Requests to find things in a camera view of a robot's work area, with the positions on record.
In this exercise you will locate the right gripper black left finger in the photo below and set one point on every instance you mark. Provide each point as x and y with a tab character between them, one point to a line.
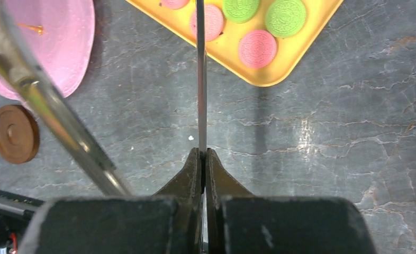
185	188

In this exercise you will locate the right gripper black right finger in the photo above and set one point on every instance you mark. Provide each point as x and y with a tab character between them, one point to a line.
218	183

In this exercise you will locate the metal serving tongs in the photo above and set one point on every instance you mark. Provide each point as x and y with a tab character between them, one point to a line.
118	222

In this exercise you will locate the yellow serving tray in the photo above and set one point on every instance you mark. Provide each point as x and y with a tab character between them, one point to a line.
224	49

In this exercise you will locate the pink sandwich cookie front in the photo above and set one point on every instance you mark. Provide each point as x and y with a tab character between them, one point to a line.
257	49

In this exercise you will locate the pink sandwich cookie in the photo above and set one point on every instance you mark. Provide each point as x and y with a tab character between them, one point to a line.
257	49
214	22
174	4

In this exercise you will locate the pink sandwich cookie middle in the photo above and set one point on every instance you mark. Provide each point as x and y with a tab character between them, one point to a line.
214	22

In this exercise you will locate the green sandwich cookie left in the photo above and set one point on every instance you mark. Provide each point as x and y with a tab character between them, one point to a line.
240	11

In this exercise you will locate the green sandwich cookie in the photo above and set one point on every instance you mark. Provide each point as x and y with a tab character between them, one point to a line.
240	11
285	18

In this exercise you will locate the green sandwich cookie right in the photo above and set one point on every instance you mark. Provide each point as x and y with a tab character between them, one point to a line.
285	18

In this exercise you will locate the brown round coaster near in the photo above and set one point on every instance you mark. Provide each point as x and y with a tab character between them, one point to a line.
19	134

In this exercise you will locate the pink sandwich cookie far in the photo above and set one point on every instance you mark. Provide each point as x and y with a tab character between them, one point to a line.
174	4

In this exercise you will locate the pink three-tier cake stand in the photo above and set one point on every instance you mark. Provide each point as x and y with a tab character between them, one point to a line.
60	33

